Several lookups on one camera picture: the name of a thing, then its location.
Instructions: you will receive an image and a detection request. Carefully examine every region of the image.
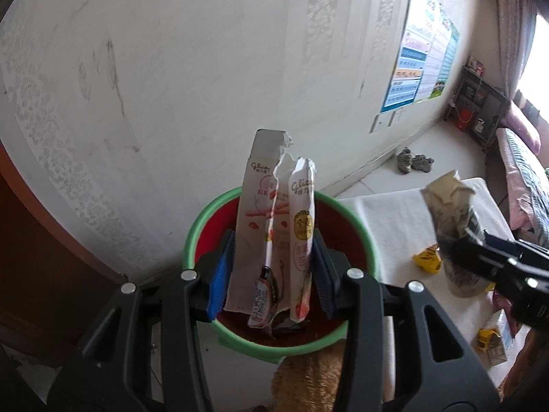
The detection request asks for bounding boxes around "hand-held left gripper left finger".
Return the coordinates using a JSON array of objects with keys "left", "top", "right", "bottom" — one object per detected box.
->
[{"left": 46, "top": 229, "right": 236, "bottom": 412}]

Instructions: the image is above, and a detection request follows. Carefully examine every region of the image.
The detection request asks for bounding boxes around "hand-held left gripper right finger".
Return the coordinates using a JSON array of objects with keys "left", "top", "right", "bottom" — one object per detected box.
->
[{"left": 310, "top": 227, "right": 503, "bottom": 412}]

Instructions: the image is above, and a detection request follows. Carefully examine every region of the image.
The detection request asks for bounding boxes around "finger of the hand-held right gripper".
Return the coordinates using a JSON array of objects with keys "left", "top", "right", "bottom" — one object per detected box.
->
[
  {"left": 442, "top": 238, "right": 541, "bottom": 297},
  {"left": 484, "top": 231, "right": 549, "bottom": 267}
]

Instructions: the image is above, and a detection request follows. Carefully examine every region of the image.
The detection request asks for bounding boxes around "pink printed wrapper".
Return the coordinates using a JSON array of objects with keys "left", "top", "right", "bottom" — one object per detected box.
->
[{"left": 491, "top": 287, "right": 511, "bottom": 315}]

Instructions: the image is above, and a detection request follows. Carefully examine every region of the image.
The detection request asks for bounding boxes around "white blue carton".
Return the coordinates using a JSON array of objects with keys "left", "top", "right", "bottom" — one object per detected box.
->
[{"left": 487, "top": 309, "right": 521, "bottom": 366}]

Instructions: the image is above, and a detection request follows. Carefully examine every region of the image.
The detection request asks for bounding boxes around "small yellow face wrapper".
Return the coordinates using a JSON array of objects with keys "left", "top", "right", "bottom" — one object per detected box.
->
[{"left": 412, "top": 244, "right": 442, "bottom": 273}]

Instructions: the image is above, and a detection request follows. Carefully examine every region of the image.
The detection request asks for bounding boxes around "green rimmed red bin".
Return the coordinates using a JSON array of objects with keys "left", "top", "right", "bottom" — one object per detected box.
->
[{"left": 182, "top": 186, "right": 380, "bottom": 361}]

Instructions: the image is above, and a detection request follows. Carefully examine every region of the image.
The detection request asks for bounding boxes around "cream printed snack wrapper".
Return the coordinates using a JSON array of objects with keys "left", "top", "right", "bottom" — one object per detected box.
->
[{"left": 420, "top": 170, "right": 494, "bottom": 298}]

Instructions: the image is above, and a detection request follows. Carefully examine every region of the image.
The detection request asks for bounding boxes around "white pink snack box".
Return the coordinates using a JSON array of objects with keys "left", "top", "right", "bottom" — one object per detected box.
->
[{"left": 224, "top": 129, "right": 318, "bottom": 331}]

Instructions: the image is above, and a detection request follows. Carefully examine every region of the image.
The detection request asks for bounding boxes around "bed with patchwork quilt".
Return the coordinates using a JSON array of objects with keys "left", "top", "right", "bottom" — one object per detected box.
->
[{"left": 498, "top": 129, "right": 549, "bottom": 241}]

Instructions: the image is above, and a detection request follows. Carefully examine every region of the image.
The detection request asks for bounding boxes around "white table cloth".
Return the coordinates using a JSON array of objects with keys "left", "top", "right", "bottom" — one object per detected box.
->
[{"left": 337, "top": 177, "right": 517, "bottom": 400}]

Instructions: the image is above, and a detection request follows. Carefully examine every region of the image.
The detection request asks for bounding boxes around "brown plush toy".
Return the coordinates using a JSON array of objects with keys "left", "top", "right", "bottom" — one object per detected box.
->
[{"left": 272, "top": 343, "right": 346, "bottom": 412}]

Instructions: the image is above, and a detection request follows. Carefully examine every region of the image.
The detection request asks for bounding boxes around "pink pillow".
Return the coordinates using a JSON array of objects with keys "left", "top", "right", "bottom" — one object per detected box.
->
[{"left": 504, "top": 101, "right": 541, "bottom": 153}]

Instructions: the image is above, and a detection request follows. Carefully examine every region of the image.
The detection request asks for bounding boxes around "dark metal shelf rack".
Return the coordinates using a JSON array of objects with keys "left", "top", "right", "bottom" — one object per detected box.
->
[{"left": 444, "top": 66, "right": 511, "bottom": 151}]

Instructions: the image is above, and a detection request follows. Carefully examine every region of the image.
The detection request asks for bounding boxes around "bright window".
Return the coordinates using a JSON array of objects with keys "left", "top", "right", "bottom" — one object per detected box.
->
[{"left": 521, "top": 13, "right": 549, "bottom": 99}]

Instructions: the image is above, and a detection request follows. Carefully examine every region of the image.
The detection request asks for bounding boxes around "patterned curtain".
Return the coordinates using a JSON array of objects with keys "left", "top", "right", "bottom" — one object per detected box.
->
[{"left": 493, "top": 0, "right": 539, "bottom": 99}]

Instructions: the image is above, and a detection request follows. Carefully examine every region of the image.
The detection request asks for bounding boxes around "green chart wall poster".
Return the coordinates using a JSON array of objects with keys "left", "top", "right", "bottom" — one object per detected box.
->
[{"left": 429, "top": 21, "right": 460, "bottom": 99}]

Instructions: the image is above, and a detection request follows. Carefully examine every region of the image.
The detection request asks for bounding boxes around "blue letter wall poster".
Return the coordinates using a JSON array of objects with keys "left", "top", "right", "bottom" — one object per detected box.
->
[{"left": 380, "top": 0, "right": 438, "bottom": 113}]

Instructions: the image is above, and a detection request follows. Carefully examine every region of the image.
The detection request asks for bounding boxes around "white chart wall poster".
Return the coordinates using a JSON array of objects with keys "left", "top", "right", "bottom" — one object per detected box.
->
[{"left": 418, "top": 4, "right": 451, "bottom": 104}]

